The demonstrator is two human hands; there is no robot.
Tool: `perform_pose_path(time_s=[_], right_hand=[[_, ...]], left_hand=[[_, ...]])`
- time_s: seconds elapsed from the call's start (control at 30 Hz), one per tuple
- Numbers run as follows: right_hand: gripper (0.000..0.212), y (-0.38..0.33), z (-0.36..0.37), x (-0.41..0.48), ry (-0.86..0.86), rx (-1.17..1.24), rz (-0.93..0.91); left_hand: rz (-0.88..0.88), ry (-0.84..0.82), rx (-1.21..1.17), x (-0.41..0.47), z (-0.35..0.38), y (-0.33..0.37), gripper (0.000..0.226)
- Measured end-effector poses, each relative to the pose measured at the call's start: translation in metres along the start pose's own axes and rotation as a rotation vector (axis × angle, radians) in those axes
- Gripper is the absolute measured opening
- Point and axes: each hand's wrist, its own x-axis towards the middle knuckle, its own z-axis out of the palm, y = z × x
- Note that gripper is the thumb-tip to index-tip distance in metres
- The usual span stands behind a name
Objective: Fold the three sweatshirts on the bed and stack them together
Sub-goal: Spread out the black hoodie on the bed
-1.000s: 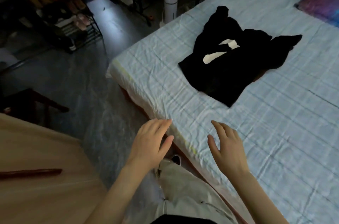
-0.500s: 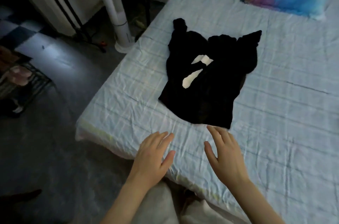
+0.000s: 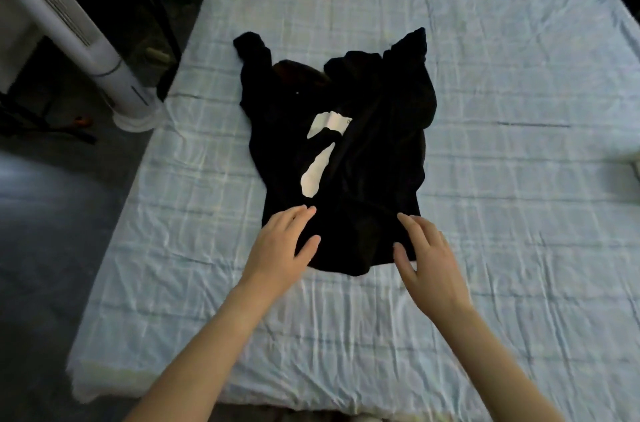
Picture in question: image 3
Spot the person's right hand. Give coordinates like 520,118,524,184
393,212,475,322

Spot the person's left hand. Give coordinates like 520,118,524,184
241,205,322,290

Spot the person's right forearm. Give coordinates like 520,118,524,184
438,305,566,422

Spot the person's left forearm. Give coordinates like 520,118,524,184
123,279,287,422

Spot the light blue checked bed sheet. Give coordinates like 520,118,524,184
67,0,640,422

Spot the black t-shirt with white print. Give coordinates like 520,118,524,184
233,27,439,277

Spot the dark stand with black legs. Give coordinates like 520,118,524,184
0,92,99,146

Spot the white tower fan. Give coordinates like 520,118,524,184
0,0,166,133

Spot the black cable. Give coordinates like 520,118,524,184
131,0,182,88

